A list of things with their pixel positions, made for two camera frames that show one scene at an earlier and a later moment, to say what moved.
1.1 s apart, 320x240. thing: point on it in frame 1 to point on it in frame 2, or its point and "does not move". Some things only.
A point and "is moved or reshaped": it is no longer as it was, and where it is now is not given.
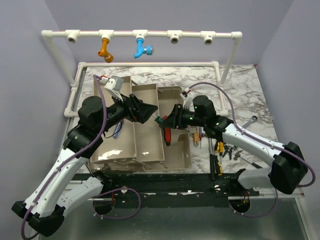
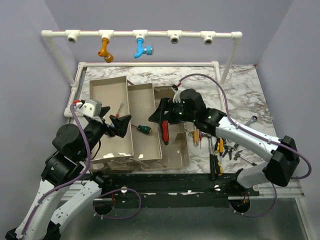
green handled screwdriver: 158,119 is moved or reshaped
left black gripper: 136,109 to 121,124
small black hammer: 237,155 does not move
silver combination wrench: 253,118 does not move
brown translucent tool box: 147,146 does not move
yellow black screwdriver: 219,164 does not move
